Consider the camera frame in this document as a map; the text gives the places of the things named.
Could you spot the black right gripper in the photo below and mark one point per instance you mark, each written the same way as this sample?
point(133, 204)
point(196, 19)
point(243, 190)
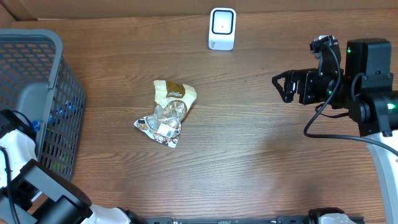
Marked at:
point(305, 77)

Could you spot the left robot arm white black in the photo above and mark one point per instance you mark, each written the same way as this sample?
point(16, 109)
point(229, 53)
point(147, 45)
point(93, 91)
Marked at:
point(32, 193)

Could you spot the blue snack bar wrapper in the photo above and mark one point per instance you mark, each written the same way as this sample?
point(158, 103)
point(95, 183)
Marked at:
point(36, 124)

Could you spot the brown nut snack bag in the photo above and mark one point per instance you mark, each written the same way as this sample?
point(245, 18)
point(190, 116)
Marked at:
point(172, 103)

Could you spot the white barcode scanner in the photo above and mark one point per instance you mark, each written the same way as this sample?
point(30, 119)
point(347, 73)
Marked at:
point(222, 28)

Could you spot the grey plastic mesh basket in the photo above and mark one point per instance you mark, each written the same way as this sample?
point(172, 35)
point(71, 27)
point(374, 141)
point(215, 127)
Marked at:
point(37, 82)

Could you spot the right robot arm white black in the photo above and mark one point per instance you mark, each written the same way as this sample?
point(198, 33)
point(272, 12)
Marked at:
point(364, 89)

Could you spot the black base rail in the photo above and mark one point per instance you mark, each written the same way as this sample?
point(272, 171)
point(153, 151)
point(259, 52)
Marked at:
point(326, 215)

